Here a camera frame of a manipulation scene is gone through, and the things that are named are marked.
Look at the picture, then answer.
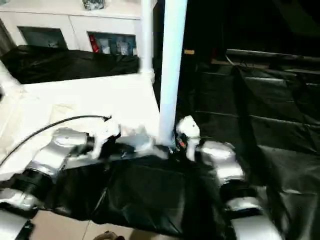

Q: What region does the white plastic table top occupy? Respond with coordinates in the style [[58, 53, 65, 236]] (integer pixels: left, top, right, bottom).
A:
[[0, 74, 172, 182]]

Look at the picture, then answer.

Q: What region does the white plastic table leg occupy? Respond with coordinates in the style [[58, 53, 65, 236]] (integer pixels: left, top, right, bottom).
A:
[[157, 0, 189, 149], [0, 59, 25, 97], [139, 0, 156, 84]]

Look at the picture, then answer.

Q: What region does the black mat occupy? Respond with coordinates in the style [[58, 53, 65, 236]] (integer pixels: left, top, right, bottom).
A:
[[0, 44, 320, 240]]

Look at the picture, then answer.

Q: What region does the black robot left foot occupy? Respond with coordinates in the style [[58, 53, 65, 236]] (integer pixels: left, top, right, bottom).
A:
[[94, 231, 124, 240]]

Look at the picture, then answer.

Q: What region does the large black furniture piece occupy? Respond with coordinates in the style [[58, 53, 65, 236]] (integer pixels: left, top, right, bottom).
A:
[[182, 0, 320, 66]]

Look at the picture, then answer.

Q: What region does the white cabinet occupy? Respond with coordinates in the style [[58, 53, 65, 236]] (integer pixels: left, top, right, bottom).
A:
[[0, 0, 157, 57]]

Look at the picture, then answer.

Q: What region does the dark glass bowl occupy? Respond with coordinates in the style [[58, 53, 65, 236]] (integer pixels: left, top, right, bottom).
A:
[[82, 0, 107, 11]]

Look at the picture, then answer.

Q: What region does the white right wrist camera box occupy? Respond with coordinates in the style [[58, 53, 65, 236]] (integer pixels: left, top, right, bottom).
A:
[[174, 115, 201, 162]]

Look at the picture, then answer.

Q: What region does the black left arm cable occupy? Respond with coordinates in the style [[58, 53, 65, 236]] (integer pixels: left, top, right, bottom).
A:
[[0, 114, 112, 167]]

